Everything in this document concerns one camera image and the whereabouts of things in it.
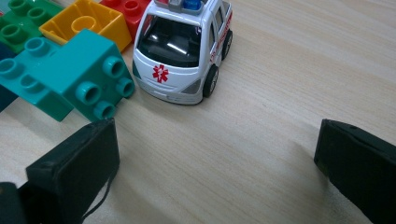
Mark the green toy brick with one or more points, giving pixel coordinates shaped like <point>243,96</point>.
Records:
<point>25,25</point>

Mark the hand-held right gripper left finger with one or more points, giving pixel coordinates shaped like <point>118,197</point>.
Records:
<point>74,168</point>

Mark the red toy brick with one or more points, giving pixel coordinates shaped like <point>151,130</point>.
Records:
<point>124,9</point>

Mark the yellow-orange toy brick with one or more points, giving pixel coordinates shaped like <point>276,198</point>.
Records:
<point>106,21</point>

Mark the teal toy brick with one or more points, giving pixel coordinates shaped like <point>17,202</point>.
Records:
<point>18,77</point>
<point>81,62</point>

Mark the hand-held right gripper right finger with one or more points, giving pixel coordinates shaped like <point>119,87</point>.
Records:
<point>358,161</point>

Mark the white toy ambulance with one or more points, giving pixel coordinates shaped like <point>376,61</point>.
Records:
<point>174,74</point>

